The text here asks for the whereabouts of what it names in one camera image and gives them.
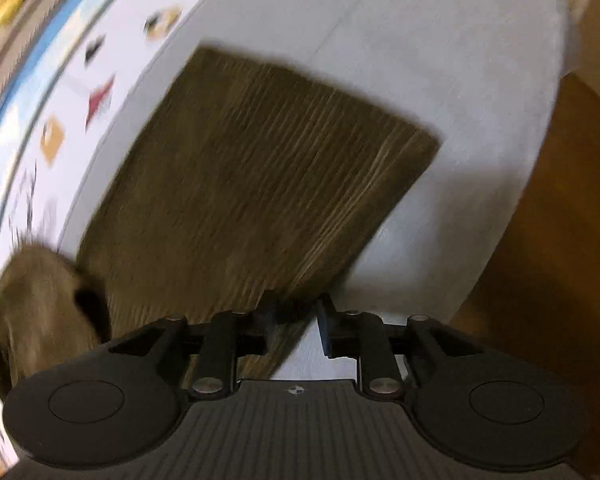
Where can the wooden bed frame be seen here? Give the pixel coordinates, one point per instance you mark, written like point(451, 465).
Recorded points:
point(539, 297)

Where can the blue cloud pattern quilt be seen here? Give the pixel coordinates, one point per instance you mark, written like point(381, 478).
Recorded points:
point(35, 50)

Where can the olive corduroy pants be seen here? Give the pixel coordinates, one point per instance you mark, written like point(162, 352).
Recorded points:
point(248, 177)

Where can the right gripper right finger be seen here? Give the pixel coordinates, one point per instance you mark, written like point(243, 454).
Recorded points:
point(363, 337)

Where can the patterned deer bed sheet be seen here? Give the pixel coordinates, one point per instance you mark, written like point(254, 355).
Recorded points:
point(482, 75)

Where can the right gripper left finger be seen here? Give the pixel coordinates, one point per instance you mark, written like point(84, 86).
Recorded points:
point(219, 344)

